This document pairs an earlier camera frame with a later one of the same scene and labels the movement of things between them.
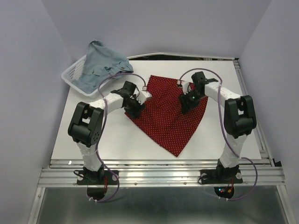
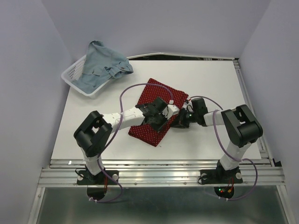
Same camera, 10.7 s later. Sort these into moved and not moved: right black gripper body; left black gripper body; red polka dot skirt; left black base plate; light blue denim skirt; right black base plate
Moved: red polka dot skirt; right black gripper body; left black gripper body
Not moved: left black base plate; right black base plate; light blue denim skirt
